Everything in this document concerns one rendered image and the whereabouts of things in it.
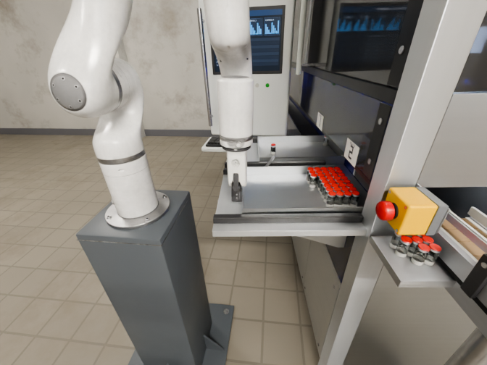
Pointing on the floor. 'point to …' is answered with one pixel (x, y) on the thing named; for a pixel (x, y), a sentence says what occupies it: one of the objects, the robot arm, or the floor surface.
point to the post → (404, 148)
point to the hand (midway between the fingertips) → (237, 194)
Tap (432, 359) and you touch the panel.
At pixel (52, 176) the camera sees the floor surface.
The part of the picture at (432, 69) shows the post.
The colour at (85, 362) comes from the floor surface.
